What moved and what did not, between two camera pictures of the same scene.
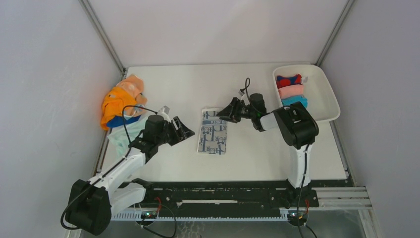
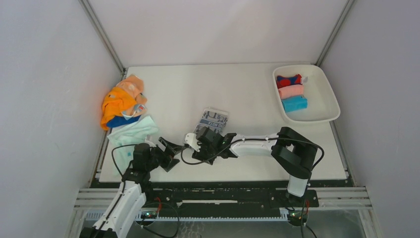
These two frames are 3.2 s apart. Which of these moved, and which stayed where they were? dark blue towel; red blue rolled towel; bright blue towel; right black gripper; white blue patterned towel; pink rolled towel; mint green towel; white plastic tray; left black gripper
Moved: left black gripper; right black gripper; white blue patterned towel
Stayed: white plastic tray; dark blue towel; pink rolled towel; red blue rolled towel; bright blue towel; mint green towel
